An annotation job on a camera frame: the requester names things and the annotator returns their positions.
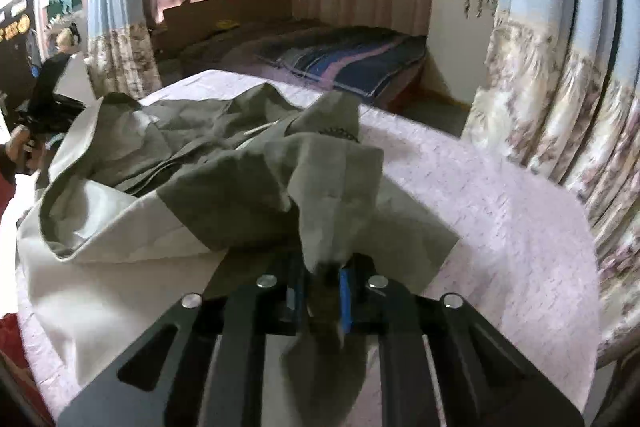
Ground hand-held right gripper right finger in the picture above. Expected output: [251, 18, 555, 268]
[338, 253, 586, 427]

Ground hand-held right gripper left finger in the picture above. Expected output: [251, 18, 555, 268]
[56, 254, 308, 427]

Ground olive green jacket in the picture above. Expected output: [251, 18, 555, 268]
[15, 82, 461, 427]

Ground person's left hand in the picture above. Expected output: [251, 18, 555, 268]
[4, 126, 42, 175]

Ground dark board gold ornaments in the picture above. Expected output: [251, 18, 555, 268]
[0, 0, 37, 45]

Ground blue floral curtain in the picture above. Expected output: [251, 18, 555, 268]
[460, 0, 640, 358]
[87, 0, 163, 100]

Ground low bed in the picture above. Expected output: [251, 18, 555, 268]
[220, 24, 431, 112]

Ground person's red clothing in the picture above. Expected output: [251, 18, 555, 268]
[0, 312, 51, 423]

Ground blue pink striped blanket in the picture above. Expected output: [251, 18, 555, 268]
[255, 27, 428, 98]

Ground white door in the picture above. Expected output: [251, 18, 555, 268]
[429, 0, 506, 108]

